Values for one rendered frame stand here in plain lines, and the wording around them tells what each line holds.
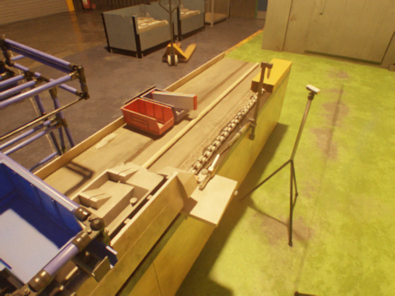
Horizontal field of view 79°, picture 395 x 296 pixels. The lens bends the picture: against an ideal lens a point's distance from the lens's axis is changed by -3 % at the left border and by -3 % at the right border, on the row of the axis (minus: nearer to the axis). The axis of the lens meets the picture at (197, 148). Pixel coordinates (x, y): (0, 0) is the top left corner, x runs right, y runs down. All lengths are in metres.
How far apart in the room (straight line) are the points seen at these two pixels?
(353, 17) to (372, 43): 0.64
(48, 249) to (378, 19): 6.13
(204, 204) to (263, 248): 0.95
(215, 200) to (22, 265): 0.83
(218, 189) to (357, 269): 1.32
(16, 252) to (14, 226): 0.08
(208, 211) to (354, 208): 1.70
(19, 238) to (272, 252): 1.70
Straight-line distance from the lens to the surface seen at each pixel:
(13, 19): 12.03
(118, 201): 1.13
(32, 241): 0.78
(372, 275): 2.30
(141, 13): 7.19
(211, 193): 1.29
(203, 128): 1.83
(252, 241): 2.10
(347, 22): 6.21
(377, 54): 6.35
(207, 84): 2.53
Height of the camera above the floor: 1.77
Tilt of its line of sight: 38 degrees down
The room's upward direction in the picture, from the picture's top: straight up
